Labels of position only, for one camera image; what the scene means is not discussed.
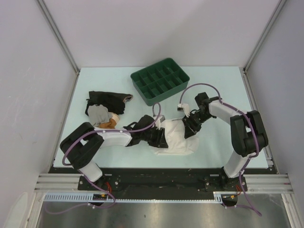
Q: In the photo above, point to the white cable duct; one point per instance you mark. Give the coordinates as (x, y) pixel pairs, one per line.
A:
(213, 197)

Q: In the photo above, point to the right aluminium corner post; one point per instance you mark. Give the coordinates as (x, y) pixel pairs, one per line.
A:
(266, 31)

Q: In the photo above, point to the orange brown underwear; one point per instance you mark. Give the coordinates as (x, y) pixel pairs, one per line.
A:
(111, 124)

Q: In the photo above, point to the grey underwear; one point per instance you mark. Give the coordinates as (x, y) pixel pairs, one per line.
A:
(98, 114)

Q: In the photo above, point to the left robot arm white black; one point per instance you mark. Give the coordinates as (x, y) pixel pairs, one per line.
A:
(83, 143)

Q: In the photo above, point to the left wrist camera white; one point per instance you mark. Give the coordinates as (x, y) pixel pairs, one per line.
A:
(159, 119)

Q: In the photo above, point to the white underwear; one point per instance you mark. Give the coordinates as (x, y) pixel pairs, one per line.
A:
(174, 131)

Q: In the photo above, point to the front aluminium rail left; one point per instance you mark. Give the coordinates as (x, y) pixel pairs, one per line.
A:
(57, 182)

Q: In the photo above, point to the left aluminium corner post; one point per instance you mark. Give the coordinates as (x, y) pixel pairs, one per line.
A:
(57, 34)

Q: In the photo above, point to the black underwear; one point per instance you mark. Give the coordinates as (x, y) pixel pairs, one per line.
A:
(114, 102)

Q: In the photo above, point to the aluminium corner post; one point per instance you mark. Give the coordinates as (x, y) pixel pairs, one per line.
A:
(266, 31)
(57, 34)

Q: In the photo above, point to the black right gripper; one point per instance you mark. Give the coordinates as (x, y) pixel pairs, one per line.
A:
(190, 128)

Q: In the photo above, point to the front aluminium rail right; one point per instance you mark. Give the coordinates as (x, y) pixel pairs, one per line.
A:
(268, 184)

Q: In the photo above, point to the aluminium rail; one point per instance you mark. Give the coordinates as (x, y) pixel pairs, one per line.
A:
(57, 182)
(268, 184)

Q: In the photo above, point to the green compartment tray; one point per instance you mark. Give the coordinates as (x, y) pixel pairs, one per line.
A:
(159, 81)

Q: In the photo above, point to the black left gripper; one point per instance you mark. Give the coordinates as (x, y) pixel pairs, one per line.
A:
(160, 140)

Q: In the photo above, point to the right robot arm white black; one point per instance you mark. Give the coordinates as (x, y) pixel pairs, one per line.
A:
(248, 134)

